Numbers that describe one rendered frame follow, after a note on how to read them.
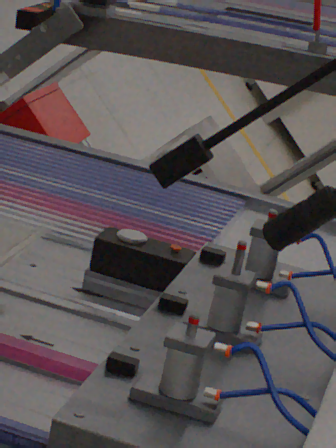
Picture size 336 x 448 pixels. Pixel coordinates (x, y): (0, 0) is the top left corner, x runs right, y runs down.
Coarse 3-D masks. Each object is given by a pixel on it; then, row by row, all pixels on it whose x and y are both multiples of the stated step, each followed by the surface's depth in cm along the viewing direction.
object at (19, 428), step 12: (0, 420) 74; (12, 420) 74; (0, 432) 73; (12, 432) 73; (24, 432) 73; (36, 432) 74; (48, 432) 74; (12, 444) 73; (24, 444) 73; (36, 444) 73
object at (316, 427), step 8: (328, 384) 72; (328, 392) 71; (328, 400) 70; (320, 408) 69; (328, 408) 69; (320, 416) 68; (328, 416) 68; (312, 424) 67; (320, 424) 67; (328, 424) 67; (312, 432) 66; (320, 432) 66; (328, 432) 66; (312, 440) 65; (320, 440) 65; (328, 440) 65
